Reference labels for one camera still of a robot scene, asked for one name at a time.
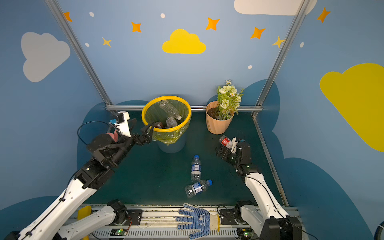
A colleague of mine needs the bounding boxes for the red yellow tea bottle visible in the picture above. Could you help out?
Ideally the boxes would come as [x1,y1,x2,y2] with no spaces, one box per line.
[154,122,165,129]

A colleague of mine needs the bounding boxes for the crushed clear bottle red label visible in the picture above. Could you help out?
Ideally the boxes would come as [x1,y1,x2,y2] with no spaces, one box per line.
[219,135,233,149]

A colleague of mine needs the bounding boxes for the clear bottle white cap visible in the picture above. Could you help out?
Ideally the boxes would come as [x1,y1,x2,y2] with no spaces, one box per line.
[166,117,178,129]

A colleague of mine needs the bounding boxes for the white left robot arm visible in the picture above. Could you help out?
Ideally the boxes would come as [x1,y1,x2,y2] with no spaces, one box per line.
[6,119,155,240]

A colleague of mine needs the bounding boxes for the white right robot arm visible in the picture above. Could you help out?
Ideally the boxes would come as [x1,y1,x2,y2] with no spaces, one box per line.
[216,142,303,240]

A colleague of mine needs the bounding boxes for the yellow bin liner bag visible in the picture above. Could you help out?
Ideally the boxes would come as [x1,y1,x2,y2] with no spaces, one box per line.
[142,96,192,146]

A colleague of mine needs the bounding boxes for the blue ribbed trash bin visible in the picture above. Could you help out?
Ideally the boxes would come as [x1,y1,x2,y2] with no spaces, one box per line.
[157,134,187,154]

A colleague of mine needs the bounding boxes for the pink watering can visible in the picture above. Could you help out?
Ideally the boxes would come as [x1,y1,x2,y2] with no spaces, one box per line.
[107,130,119,143]

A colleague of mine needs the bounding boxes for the peach ribbed flower pot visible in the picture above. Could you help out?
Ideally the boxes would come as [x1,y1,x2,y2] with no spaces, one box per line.
[206,101,234,135]

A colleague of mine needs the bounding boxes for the small bottle blue cap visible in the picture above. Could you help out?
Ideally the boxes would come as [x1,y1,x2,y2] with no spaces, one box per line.
[191,155,202,182]

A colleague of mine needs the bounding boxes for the artificial white flower plant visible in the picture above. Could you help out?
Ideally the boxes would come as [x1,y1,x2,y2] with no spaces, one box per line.
[214,80,244,121]

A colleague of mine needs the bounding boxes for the lying bottle blue label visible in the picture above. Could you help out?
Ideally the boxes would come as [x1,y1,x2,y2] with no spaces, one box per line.
[185,180,213,198]

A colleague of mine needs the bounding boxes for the blue dotted work glove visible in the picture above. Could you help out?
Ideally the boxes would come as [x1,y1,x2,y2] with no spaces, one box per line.
[176,203,221,240]

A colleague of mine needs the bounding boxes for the yellow toy shovel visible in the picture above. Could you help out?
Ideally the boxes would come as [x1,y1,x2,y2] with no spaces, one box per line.
[77,206,92,240]

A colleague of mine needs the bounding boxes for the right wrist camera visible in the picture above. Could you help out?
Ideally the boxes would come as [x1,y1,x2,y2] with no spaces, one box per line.
[231,138,245,153]

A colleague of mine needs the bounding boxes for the aluminium frame rail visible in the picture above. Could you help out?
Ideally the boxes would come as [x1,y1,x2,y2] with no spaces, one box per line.
[44,0,313,118]

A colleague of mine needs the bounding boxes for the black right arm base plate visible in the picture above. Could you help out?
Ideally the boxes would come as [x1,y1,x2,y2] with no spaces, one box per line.
[218,208,239,225]

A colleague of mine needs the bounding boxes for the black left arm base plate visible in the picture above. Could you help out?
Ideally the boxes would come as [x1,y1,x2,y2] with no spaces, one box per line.
[127,209,143,226]

